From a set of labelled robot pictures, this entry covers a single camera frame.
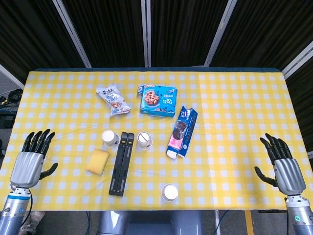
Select black folding stand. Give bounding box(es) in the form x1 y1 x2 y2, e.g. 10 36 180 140
108 132 135 196

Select yellow checkered tablecloth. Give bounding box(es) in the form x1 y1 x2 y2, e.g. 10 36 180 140
0 70 313 212

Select white paper cup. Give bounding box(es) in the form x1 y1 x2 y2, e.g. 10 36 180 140
161 183 179 202
136 131 153 150
101 129 120 149

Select yellow sponge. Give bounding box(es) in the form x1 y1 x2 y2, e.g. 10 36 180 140
85 148 110 176

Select white snack bag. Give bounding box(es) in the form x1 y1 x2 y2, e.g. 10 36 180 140
95 84 132 118

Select white paper cup, lined base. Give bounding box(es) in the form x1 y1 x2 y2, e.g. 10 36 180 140
136 131 153 150

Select blue cookie box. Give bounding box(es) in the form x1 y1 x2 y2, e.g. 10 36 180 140
136 84 178 118

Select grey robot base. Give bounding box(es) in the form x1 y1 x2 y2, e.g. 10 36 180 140
97 210 203 235

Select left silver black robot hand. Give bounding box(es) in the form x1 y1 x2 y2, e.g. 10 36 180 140
9 129 59 188

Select white partition frame post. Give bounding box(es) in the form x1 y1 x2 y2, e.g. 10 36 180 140
281 40 313 79
52 0 92 68
204 0 237 67
0 64 25 90
140 0 152 68

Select black cable bundle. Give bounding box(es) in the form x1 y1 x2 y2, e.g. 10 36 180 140
0 88 24 106

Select brown shoes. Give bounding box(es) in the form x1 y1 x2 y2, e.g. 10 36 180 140
21 211 46 235

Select dark blue sandwich biscuit box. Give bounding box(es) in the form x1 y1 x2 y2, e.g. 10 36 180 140
166 105 198 159

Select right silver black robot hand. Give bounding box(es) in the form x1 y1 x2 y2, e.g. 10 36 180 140
254 133 307 196

